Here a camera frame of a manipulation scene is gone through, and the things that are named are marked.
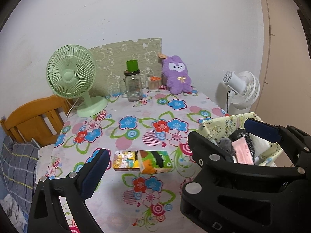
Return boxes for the yellow patterned storage box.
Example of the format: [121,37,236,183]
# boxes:
[199,112,283,166]

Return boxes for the beige door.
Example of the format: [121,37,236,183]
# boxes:
[252,0,310,133]

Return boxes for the green desk fan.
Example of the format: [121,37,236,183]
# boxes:
[46,45,108,117]

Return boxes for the grey fuzzy toy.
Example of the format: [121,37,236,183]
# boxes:
[217,137,236,156]

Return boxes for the floral tablecloth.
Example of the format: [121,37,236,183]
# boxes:
[37,86,226,232]

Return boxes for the white standing fan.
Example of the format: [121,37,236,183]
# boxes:
[222,71,260,115]

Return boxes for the wooden chair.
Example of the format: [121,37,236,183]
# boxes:
[1,95,73,146]

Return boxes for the colourful tissue pack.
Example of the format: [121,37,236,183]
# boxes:
[112,150,173,175]

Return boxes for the purple plush bunny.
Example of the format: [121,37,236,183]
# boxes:
[162,55,192,95]

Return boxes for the pink packet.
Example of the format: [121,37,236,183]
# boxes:
[232,137,253,165]

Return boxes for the small toothpick jar orange lid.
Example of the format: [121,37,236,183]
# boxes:
[147,75,161,92]

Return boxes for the white folded cloth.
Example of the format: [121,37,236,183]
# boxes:
[250,134,271,163]

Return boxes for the beige patterned board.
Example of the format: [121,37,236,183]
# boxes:
[90,38,162,97]

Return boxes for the glass jar with green lid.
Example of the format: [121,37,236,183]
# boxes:
[124,59,143,102]

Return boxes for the grey plaid bedding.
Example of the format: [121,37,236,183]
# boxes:
[1,136,39,232]

